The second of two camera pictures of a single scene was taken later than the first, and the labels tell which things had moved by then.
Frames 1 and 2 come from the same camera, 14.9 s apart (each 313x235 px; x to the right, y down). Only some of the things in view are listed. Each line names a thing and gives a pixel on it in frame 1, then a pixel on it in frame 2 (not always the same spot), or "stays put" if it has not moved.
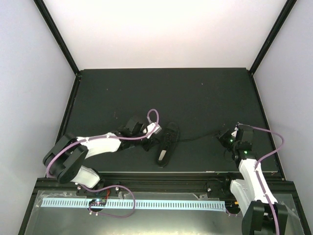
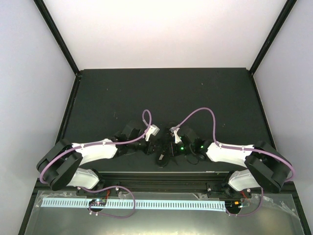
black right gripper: [223, 136] -> [173, 150]
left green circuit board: [98, 202] stays put
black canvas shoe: [169, 135] stays put
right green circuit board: [232, 205] stays put
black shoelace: [185, 139] -> [189, 151]
